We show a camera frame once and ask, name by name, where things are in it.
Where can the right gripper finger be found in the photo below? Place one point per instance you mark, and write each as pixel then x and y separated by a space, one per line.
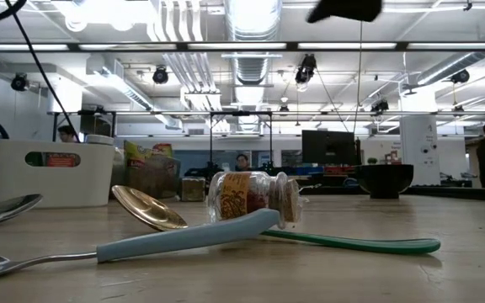
pixel 348 9

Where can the glass jar with yellow label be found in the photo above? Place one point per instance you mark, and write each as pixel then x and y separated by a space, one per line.
pixel 246 195

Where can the white plastic bin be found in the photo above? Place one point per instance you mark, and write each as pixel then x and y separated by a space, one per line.
pixel 57 185

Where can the black ceiling spotlight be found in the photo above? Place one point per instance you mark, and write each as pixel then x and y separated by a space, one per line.
pixel 160 76
pixel 460 76
pixel 19 82
pixel 305 69
pixel 379 106

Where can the black monitor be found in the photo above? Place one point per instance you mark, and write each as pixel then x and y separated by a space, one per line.
pixel 328 145

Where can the white pillar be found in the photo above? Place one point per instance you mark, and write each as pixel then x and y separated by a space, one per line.
pixel 419 143

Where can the black bowl with red interior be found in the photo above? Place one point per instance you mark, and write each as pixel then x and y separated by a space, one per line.
pixel 383 179

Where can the clear plastic bin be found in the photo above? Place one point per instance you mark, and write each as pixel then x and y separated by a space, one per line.
pixel 158 181

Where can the red labelled container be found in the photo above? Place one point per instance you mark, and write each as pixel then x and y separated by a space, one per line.
pixel 60 160

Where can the silver air duct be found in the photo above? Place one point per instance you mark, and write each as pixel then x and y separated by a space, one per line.
pixel 253 21

